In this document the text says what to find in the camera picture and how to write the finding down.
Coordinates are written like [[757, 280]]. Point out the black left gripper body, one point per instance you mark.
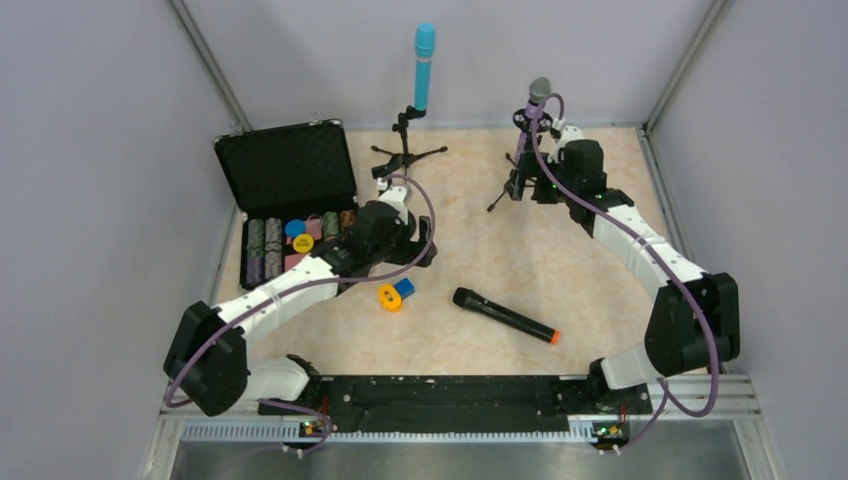
[[424, 240]]

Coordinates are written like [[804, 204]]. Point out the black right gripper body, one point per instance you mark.
[[525, 179]]

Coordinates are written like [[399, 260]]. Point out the black shock-mount tripod stand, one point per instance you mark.
[[544, 124]]

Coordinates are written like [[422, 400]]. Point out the black orange-tipped microphone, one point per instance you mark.
[[470, 300]]

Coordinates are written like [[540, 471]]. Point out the black tripod microphone stand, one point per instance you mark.
[[403, 159]]

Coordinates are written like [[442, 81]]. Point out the purple glitter microphone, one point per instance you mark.
[[539, 88]]

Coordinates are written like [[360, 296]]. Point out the teal blue microphone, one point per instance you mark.
[[424, 44]]

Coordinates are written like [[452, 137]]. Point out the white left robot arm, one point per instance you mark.
[[207, 362]]

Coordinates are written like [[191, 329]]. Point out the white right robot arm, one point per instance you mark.
[[683, 293]]

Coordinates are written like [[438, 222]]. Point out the blue toy block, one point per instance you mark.
[[404, 288]]

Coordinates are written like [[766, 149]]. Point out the yellow traffic light toy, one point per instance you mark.
[[389, 298]]

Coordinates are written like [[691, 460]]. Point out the black poker chip case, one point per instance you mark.
[[288, 172]]

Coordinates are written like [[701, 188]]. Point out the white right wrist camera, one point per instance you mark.
[[563, 133]]

